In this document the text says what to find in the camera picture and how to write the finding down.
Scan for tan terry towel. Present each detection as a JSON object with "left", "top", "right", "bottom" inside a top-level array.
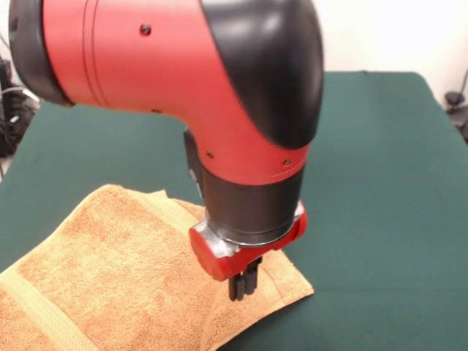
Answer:
[{"left": 0, "top": 184, "right": 316, "bottom": 351}]

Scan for dark green table cloth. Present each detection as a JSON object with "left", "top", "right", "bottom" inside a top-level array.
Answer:
[{"left": 0, "top": 70, "right": 468, "bottom": 351}]

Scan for dark stand foot with knob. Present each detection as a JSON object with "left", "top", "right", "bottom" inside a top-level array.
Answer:
[
  {"left": 443, "top": 90, "right": 468, "bottom": 144},
  {"left": 0, "top": 54, "right": 42, "bottom": 159}
]

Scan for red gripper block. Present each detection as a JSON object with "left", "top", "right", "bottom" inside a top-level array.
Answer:
[{"left": 188, "top": 210, "right": 309, "bottom": 303}]

